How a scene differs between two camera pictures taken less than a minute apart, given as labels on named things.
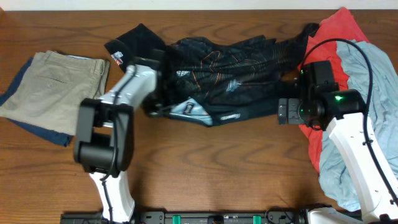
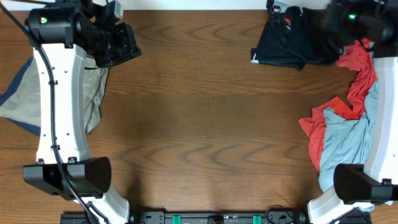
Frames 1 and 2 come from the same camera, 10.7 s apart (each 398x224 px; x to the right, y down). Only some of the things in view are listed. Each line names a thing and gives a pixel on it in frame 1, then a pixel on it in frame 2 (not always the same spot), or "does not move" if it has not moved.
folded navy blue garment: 56,139 does not move
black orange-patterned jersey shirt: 216,82 → 297,36
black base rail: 191,217 does not move
